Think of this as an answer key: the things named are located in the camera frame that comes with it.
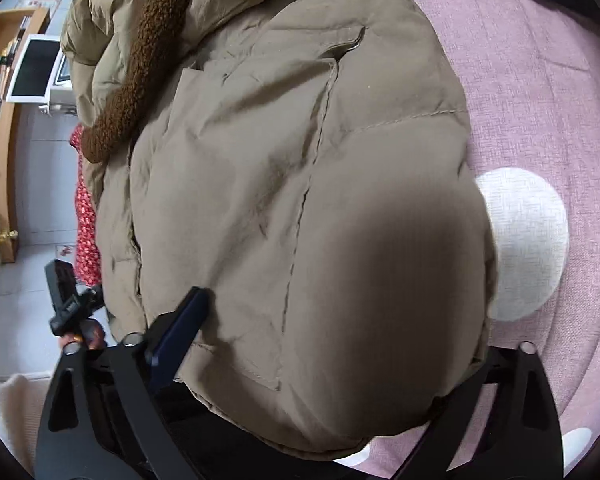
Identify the khaki puffer jacket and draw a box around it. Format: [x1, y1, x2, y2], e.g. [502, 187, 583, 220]
[60, 0, 498, 460]

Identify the person's left hand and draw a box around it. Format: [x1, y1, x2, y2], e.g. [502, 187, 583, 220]
[58, 318, 107, 350]

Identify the red floral garment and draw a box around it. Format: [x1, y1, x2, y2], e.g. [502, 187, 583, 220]
[69, 124, 102, 287]

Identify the white beauty machine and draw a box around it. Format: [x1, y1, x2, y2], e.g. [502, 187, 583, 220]
[6, 34, 76, 113]

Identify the wooden shelf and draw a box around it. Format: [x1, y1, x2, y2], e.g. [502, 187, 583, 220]
[0, 8, 50, 263]

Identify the pink polka dot bedspread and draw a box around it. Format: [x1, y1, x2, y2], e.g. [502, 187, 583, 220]
[329, 0, 600, 480]

